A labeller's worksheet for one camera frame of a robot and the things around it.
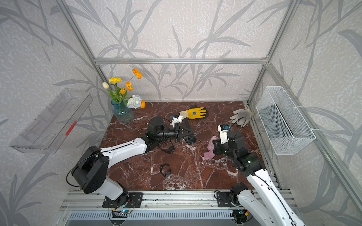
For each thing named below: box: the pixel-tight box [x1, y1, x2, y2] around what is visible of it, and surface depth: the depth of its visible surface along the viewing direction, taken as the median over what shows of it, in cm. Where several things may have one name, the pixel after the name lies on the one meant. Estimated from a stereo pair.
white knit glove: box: [229, 108, 255, 128], surface depth 114 cm
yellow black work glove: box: [179, 106, 207, 120], surface depth 114 cm
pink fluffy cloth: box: [203, 135, 220, 160], surface depth 79 cm
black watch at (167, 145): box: [158, 137, 175, 154], surface depth 95 cm
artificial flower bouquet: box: [102, 69, 146, 110], surface depth 90 cm
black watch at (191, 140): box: [184, 136, 197, 146], surface depth 73 cm
